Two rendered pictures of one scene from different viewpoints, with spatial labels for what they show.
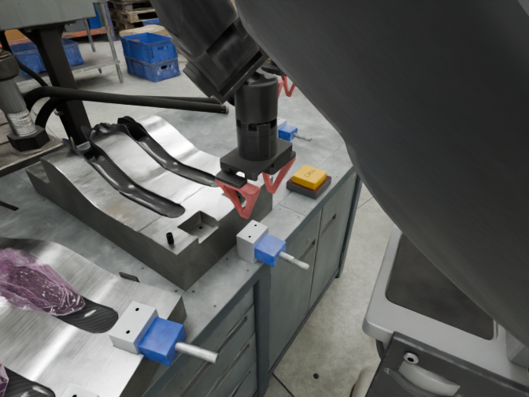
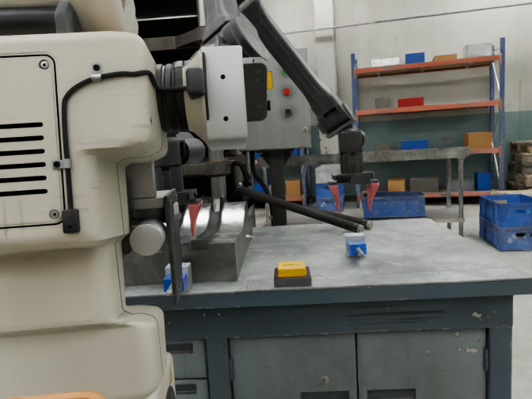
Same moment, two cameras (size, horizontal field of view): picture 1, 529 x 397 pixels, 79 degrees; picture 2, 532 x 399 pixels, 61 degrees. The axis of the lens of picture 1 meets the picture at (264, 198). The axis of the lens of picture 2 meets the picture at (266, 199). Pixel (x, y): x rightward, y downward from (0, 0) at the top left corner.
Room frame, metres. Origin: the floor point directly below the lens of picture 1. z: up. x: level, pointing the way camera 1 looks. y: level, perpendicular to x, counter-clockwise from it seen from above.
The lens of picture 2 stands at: (0.08, -0.90, 1.11)
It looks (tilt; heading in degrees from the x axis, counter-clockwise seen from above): 8 degrees down; 58
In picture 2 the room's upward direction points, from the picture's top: 4 degrees counter-clockwise
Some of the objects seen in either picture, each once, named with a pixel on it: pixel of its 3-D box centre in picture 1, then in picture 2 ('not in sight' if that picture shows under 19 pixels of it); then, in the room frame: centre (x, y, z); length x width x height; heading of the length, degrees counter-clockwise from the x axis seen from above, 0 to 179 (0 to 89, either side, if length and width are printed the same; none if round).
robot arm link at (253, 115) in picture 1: (253, 95); (169, 153); (0.42, 0.01, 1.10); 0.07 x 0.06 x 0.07; 29
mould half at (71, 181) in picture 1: (142, 175); (199, 232); (0.58, 0.26, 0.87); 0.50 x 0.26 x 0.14; 55
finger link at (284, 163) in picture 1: (267, 173); (184, 215); (0.44, 0.00, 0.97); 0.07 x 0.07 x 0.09; 56
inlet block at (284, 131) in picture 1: (290, 133); (357, 248); (0.86, -0.08, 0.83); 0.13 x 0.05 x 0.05; 55
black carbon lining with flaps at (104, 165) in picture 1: (138, 159); (192, 216); (0.56, 0.25, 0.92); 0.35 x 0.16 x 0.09; 55
